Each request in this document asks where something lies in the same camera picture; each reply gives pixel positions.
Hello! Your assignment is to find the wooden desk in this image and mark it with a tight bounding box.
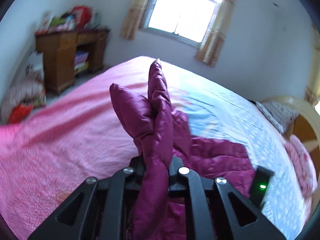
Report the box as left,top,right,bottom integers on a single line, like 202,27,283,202
35,28,111,94

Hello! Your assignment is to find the right beige curtain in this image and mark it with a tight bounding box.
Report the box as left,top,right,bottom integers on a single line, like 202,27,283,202
195,0,236,67

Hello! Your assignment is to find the green cloth on desk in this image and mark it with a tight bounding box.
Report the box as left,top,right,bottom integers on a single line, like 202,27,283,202
49,15,74,27

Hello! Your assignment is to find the red gift bag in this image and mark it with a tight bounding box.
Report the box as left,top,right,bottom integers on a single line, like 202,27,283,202
71,5,92,29

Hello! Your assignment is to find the patterned pillow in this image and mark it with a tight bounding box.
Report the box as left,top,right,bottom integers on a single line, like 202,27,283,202
255,100,299,134

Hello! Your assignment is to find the white paper bag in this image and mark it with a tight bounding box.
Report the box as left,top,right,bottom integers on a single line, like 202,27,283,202
25,51,44,82

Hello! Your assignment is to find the yellow wooden headboard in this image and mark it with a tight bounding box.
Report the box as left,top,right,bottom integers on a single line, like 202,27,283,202
260,94,320,170

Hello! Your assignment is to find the pink and blue bed sheet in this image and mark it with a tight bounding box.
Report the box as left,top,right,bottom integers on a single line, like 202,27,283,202
1,56,312,239

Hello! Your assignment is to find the pink folded quilt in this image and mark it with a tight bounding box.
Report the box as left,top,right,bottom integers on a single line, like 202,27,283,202
283,134,318,197

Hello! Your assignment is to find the window with white frame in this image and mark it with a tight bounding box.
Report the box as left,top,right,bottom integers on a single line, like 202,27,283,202
140,0,223,47

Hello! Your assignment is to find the magenta puffer down jacket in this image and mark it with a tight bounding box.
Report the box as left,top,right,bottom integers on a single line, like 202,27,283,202
110,61,255,239

